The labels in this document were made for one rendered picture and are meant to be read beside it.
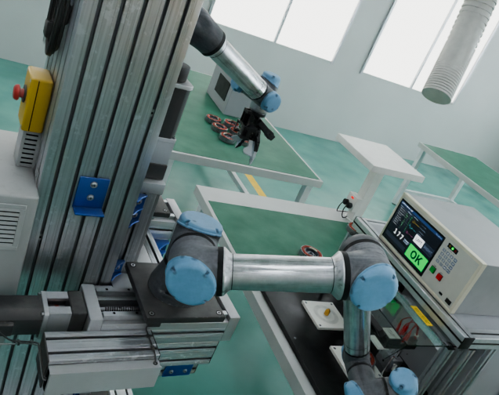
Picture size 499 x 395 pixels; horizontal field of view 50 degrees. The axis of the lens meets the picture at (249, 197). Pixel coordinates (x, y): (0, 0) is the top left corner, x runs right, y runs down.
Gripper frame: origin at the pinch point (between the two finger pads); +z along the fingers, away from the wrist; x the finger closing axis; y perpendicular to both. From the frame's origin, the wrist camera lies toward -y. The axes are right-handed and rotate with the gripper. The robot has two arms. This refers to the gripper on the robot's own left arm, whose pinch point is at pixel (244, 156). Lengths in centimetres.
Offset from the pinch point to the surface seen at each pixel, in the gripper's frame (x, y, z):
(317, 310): 51, -26, 37
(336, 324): 59, -30, 37
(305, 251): 12, -44, 37
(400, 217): 50, -42, -8
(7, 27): -402, 50, 83
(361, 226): 37, -40, 5
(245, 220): -16, -26, 40
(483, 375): 100, -60, 21
